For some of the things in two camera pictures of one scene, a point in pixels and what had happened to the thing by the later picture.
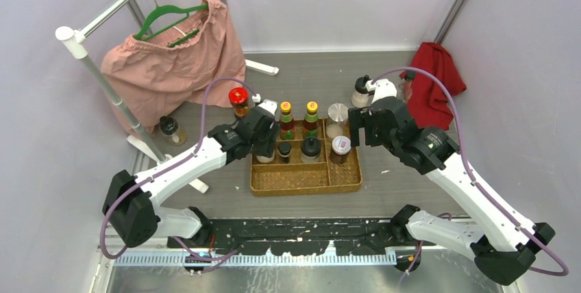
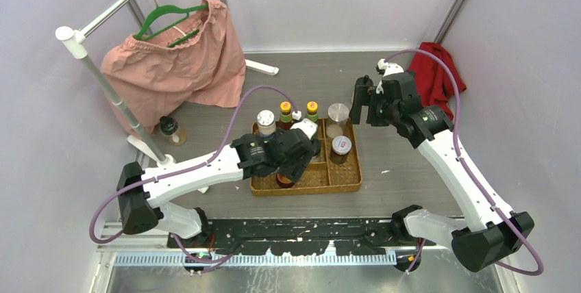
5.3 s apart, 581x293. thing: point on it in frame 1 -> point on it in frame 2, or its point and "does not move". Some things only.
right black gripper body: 379,137 -> 384,112
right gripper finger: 360,118 -> 364,96
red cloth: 429,105 does not move
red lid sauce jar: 238,97 -> 283,181
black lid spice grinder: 310,150 does not move
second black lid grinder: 360,97 does not move
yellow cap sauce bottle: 287,126 does not move
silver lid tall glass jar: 338,113 does not move
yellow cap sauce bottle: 310,122 does not move
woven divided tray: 302,166 does not move
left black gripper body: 264,145 -> 292,170
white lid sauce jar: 341,146 does not move
